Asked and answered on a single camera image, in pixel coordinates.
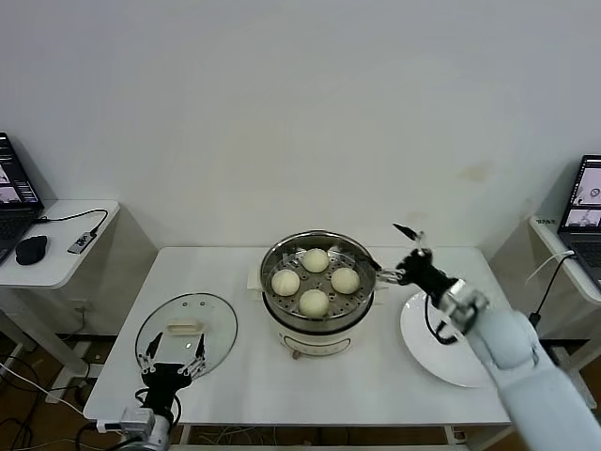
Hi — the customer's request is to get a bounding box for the white floor cable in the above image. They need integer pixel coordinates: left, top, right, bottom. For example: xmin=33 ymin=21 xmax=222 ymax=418
xmin=0 ymin=364 xmax=84 ymax=415

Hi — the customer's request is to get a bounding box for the white thin cable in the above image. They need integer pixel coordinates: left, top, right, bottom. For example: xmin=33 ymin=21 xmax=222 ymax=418
xmin=524 ymin=251 xmax=575 ymax=288

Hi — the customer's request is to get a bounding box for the black power adapter cable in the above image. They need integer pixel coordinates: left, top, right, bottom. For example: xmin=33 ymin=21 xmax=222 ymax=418
xmin=526 ymin=262 xmax=564 ymax=330

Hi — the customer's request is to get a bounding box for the white round plate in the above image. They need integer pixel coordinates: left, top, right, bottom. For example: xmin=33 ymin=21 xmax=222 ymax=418
xmin=399 ymin=290 xmax=499 ymax=389

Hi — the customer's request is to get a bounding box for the white side table with mouse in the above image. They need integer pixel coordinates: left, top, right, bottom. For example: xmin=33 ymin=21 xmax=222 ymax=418
xmin=0 ymin=199 xmax=159 ymax=394

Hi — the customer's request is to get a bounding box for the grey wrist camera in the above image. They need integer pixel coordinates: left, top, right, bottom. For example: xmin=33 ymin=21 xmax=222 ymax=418
xmin=448 ymin=281 xmax=490 ymax=330
xmin=119 ymin=407 xmax=156 ymax=434

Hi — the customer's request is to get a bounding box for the stainless steel steamer basket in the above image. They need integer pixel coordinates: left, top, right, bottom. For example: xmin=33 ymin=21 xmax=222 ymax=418
xmin=258 ymin=229 xmax=378 ymax=320

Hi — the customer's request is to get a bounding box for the grey usb hub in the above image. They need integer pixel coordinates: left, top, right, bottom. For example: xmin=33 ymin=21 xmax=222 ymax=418
xmin=68 ymin=229 xmax=95 ymax=256

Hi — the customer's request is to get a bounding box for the beige floor cable bundle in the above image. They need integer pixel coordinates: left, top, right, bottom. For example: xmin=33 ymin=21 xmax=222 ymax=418
xmin=196 ymin=425 xmax=269 ymax=445

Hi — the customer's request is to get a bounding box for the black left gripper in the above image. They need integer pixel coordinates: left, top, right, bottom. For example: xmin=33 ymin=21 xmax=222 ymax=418
xmin=139 ymin=332 xmax=208 ymax=417

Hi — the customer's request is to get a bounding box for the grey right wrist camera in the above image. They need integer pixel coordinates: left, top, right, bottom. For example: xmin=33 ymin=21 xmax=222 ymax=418
xmin=448 ymin=281 xmax=490 ymax=330

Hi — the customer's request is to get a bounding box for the glass lid cream handle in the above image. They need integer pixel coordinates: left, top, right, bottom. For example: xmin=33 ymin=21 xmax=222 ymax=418
xmin=134 ymin=293 xmax=238 ymax=378

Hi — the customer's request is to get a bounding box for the cream electric cooker pot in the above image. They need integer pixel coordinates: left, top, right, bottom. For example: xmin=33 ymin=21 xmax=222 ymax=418
xmin=246 ymin=262 xmax=391 ymax=362

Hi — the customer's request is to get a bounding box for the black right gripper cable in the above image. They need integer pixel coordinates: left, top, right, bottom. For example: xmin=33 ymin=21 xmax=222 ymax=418
xmin=424 ymin=293 xmax=460 ymax=345

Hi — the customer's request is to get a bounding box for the black floor cable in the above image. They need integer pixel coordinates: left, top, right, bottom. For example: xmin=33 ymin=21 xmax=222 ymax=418
xmin=0 ymin=354 xmax=48 ymax=392

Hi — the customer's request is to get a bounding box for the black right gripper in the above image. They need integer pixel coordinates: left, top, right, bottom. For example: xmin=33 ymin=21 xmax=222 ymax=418
xmin=367 ymin=223 xmax=460 ymax=303

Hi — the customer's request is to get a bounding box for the black usb hub cable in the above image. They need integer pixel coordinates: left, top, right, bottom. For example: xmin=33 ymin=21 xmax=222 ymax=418
xmin=32 ymin=209 xmax=109 ymax=237

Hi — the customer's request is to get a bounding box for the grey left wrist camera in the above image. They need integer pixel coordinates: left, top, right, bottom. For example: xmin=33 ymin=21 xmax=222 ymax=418
xmin=119 ymin=407 xmax=156 ymax=434

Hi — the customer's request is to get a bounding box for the laptop showing camera views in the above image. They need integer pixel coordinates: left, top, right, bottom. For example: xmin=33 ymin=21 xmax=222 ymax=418
xmin=558 ymin=154 xmax=601 ymax=288

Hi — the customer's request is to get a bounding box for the white steamed baozi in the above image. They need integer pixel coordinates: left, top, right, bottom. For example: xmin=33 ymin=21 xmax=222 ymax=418
xmin=300 ymin=248 xmax=329 ymax=273
xmin=331 ymin=267 xmax=362 ymax=295
xmin=298 ymin=288 xmax=330 ymax=319
xmin=270 ymin=269 xmax=301 ymax=298

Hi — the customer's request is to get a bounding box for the black laptop dark screen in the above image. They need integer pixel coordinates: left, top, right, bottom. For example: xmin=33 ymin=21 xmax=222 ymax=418
xmin=0 ymin=131 xmax=46 ymax=265

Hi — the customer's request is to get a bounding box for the black computer mouse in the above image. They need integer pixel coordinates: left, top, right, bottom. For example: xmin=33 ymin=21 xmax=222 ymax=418
xmin=15 ymin=234 xmax=50 ymax=266

